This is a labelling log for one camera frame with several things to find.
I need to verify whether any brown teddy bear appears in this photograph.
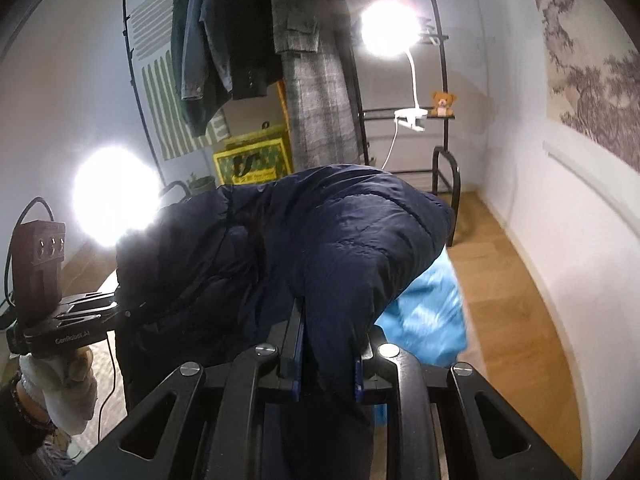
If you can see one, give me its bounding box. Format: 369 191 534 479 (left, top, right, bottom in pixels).
431 91 458 119

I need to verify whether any white clip lamp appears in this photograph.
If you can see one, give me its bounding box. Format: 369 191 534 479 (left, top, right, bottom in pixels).
360 0 431 171

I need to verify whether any dark bead bracelet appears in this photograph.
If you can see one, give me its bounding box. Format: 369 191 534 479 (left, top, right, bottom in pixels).
12 372 57 433

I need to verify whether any dark green jacket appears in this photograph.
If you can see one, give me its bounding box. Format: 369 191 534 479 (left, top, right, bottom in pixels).
171 0 196 81

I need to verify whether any yellow green storage bag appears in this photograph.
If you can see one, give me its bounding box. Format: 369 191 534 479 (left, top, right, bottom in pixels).
212 127 293 186

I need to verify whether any green striped wall poster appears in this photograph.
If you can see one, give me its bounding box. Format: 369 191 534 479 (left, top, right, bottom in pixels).
127 0 233 161

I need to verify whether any tall cardboard box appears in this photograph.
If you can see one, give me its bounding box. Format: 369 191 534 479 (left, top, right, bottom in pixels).
220 79 292 142

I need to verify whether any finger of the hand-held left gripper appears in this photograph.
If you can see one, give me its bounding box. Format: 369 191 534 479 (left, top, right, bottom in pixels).
55 289 147 330

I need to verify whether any black jacket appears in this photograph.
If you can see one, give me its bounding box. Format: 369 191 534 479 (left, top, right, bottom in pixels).
220 0 285 101

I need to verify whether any person's left forearm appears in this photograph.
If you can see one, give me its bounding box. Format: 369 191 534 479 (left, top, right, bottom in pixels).
0 375 58 462

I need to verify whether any blue denim jacket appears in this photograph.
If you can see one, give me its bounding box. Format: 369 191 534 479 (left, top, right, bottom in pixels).
181 0 236 136

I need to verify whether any black metal clothes rack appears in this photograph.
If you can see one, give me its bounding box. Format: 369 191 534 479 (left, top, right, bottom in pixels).
122 0 462 247

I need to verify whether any small plant pot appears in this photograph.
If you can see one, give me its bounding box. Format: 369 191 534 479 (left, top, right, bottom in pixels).
187 172 217 195

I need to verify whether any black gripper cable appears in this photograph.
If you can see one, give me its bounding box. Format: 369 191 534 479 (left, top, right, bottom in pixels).
2 197 58 311

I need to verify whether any tree print wall tapestry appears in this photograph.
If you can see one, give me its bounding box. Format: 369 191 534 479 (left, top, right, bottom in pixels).
520 0 640 172

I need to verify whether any navy puffer jacket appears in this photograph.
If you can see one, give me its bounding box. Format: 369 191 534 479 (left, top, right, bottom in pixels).
115 162 457 480

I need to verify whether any grey plaid coat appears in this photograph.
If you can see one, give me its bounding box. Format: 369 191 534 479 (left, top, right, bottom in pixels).
270 0 362 171

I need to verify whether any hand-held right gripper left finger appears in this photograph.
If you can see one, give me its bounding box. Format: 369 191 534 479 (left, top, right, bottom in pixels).
65 297 307 480

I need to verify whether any ring light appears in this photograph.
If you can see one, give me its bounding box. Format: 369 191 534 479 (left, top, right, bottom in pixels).
72 145 163 248

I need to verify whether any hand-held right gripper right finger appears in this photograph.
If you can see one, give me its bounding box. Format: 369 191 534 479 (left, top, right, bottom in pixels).
352 329 577 480

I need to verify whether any person's left hand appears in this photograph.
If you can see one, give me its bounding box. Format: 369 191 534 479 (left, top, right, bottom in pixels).
19 349 99 437

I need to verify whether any turquoise cloth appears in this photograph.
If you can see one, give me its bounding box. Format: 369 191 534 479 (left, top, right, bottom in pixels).
372 247 469 428

